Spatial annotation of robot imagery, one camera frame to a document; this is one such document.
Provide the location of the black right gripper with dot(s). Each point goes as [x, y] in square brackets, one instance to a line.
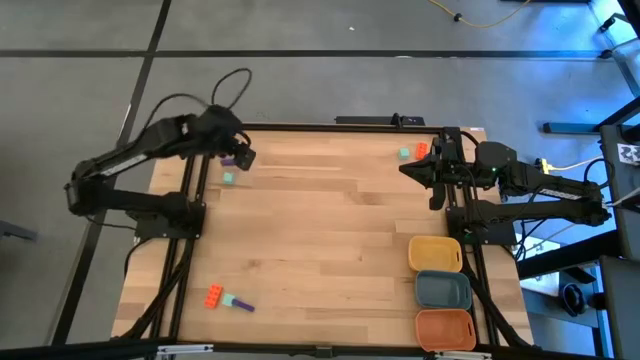
[452, 170]

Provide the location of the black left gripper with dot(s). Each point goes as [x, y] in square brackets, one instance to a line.
[231, 144]

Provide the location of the purple rectangular block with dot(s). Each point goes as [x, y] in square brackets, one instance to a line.
[244, 305]
[228, 161]

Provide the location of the orange studded brick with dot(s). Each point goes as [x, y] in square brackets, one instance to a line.
[213, 296]
[421, 150]

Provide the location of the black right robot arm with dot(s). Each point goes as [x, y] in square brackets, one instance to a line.
[530, 177]

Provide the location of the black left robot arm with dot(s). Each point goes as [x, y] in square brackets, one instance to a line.
[160, 135]

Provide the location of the black flat mounting bar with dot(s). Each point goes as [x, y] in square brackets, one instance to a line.
[360, 120]

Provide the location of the yellow plastic bin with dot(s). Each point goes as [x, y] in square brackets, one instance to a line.
[435, 253]

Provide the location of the blue-grey plastic bin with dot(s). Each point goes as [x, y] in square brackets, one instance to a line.
[443, 289]

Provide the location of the orange plastic bin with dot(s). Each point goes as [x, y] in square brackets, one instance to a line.
[445, 330]

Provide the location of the black floor beam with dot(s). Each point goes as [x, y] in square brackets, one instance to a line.
[565, 255]

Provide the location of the black headphones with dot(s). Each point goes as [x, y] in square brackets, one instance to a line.
[573, 299]

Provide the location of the grey desk with marker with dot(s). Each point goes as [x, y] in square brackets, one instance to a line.
[620, 200]

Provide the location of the black-white fiducial marker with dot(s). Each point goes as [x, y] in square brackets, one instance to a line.
[629, 154]

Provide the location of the grey flat object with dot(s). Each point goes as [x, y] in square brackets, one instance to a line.
[15, 231]

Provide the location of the plain grey desk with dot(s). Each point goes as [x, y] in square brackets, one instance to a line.
[622, 310]

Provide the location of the black rig crossbar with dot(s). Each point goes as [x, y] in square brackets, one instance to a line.
[75, 351]

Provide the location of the black tripod stand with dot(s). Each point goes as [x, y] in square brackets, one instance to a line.
[632, 12]

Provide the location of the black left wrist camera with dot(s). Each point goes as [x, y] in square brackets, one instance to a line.
[245, 158]

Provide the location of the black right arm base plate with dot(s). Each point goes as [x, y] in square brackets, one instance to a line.
[500, 236]

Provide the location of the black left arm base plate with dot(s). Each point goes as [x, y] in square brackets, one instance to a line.
[150, 230]

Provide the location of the silver metal bracket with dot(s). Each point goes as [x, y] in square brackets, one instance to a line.
[462, 355]
[185, 349]

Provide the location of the small black table camera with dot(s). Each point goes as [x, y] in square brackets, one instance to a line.
[324, 351]

